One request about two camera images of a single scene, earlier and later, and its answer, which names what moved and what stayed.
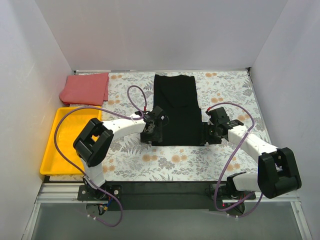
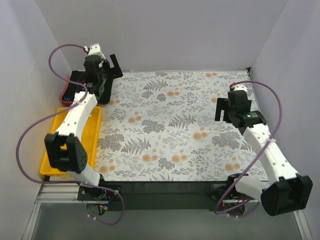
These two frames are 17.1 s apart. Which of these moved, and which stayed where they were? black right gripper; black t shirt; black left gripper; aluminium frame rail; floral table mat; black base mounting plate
Moved: black left gripper; black t shirt; black right gripper
Stayed: black base mounting plate; aluminium frame rail; floral table mat
